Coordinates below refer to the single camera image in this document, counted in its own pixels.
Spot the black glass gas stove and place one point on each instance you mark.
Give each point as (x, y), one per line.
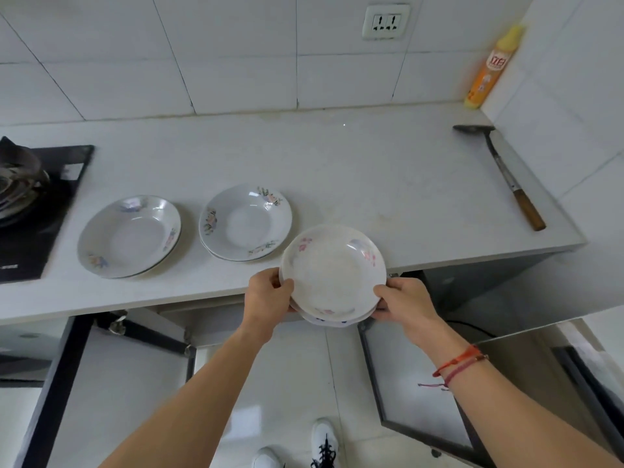
(29, 248)

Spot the person's right hand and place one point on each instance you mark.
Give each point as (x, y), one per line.
(414, 311)

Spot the tall white appliance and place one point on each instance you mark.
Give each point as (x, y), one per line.
(526, 360)

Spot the black-framed glass cabinet door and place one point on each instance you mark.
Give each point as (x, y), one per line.
(414, 399)
(55, 394)

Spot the person's right white sneaker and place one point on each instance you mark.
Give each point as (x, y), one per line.
(324, 436)

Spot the person's left forearm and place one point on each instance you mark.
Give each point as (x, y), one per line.
(195, 414)

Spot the person's left hand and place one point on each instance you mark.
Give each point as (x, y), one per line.
(268, 307)

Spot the black burner grate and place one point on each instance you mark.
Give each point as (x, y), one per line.
(19, 190)

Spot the person's white sneaker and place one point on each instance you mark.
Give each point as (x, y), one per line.
(324, 436)
(267, 459)

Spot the white plate faint pink print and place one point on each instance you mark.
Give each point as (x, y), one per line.
(334, 272)

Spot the white wall socket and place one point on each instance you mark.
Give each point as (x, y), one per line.
(386, 21)

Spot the white plate blue orange flowers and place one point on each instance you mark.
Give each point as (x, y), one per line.
(129, 238)

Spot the white speckled countertop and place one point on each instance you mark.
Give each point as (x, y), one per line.
(365, 180)

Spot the black-edged ajar door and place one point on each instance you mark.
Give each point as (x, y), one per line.
(24, 365)

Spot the person's left white sneaker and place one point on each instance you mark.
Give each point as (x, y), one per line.
(267, 459)

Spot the yellow orange bottle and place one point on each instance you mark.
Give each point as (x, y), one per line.
(490, 73)

